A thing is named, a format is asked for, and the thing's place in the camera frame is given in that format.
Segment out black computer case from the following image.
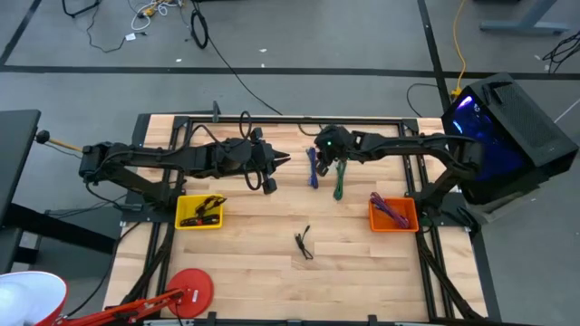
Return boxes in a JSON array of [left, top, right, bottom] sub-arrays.
[[440, 72, 580, 207]]

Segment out yellow floor cable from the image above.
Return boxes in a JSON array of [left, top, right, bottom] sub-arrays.
[[450, 0, 468, 101]]

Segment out black coiled floor cable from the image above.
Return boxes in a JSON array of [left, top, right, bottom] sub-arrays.
[[188, 0, 285, 117]]

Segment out orange plastic bin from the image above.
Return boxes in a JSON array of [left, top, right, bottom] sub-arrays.
[[368, 197, 421, 234]]

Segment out red round lamp base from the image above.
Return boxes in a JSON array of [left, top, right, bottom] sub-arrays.
[[165, 267, 215, 319]]

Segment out black desk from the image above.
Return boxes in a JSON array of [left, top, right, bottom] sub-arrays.
[[0, 108, 118, 275]]

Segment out white floor cables with strip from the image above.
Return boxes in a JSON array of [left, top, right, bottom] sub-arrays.
[[130, 0, 182, 33]]

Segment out red and white lamp shade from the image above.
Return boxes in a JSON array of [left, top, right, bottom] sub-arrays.
[[0, 270, 69, 326]]

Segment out yellow plastic bin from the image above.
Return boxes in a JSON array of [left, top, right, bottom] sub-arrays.
[[174, 193, 227, 231]]

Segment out violet braided cable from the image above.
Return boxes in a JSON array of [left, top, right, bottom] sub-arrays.
[[370, 193, 411, 229]]

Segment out blue braided cable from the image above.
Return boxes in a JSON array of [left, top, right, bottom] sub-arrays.
[[305, 147, 320, 190]]

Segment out thin black cable white plug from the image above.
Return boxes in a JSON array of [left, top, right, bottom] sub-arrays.
[[84, 4, 137, 54]]

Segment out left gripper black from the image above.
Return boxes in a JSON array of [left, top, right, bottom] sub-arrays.
[[249, 128, 292, 196]]

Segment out black metal table frame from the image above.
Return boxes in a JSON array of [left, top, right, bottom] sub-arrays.
[[118, 110, 504, 326]]

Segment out magenta braided cable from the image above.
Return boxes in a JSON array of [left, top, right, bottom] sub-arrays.
[[369, 191, 411, 230]]

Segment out grey desk leg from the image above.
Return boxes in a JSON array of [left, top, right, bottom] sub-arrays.
[[478, 0, 572, 36]]

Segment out green braided cable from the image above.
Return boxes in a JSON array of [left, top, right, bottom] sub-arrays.
[[333, 158, 348, 202]]

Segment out wooden stick with black knob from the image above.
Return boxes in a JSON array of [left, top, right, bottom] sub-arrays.
[[34, 129, 82, 152]]

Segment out grey computer stand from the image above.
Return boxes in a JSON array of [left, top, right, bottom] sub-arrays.
[[466, 178, 552, 225]]

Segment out black floor cable bundle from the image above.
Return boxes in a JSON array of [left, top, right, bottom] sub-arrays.
[[541, 29, 580, 76]]

